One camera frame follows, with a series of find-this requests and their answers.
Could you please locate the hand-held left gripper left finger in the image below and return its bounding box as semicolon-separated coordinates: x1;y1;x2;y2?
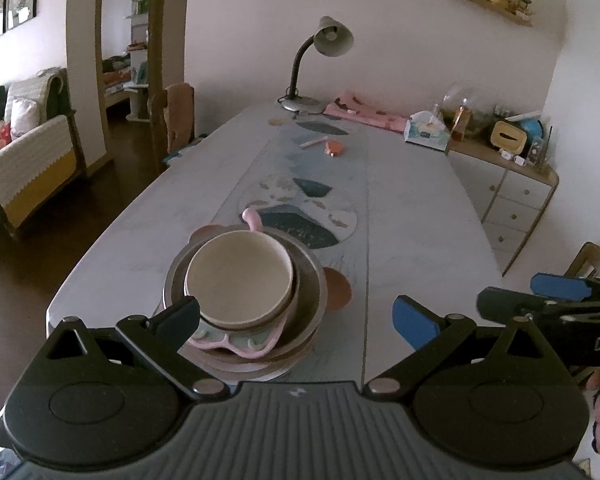
49;296;231;402

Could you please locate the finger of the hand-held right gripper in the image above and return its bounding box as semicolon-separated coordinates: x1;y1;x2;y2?
530;272;600;303
476;287;561;321

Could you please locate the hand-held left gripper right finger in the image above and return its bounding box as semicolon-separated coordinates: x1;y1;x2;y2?
362;295;549;401

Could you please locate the pink pot with steel liner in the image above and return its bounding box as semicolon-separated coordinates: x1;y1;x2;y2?
187;207;301;361

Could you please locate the cream round bowl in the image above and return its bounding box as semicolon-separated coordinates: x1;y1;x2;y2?
184;230;296;324

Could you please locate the pink bear-shaped plate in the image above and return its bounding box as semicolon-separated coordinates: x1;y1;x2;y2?
157;224;353;381

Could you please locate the stainless steel bowl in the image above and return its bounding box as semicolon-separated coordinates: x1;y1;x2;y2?
162;227;328;362

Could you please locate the wooden slat-back chair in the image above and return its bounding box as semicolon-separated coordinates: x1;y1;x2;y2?
562;242;600;283

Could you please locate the white drawer cabinet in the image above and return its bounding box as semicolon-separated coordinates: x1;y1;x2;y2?
447;137;559;277

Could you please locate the clear reed diffuser bottle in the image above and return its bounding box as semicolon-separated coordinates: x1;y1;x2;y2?
529;127;552;168

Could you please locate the yellow tissue holder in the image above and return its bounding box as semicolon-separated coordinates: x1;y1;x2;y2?
491;121;530;154

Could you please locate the teal checked seat cushion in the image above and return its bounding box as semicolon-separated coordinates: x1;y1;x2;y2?
162;147;196;166

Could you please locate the patterned blue table runner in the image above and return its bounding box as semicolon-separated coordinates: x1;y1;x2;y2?
215;110;371;386

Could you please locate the white and teal tissue box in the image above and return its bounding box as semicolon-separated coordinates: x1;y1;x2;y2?
404;111;451;151

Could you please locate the wooden chair with draped towel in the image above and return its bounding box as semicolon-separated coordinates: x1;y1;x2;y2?
150;82;197;176

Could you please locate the clear glass dome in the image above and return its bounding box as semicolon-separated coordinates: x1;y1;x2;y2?
442;82;478;126

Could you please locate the folded pink cloth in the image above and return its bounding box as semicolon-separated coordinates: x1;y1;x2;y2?
324;91;411;133

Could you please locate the sofa with cream cover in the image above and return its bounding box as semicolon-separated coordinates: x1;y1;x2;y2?
0;67;87;241

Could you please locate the white storage shelf unit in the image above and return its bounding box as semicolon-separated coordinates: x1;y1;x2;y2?
125;0;153;122

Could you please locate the grey gooseneck desk lamp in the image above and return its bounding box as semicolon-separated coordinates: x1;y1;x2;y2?
279;16;355;113

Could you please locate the wooden wall shelf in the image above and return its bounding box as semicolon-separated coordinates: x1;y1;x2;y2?
442;0;533;27

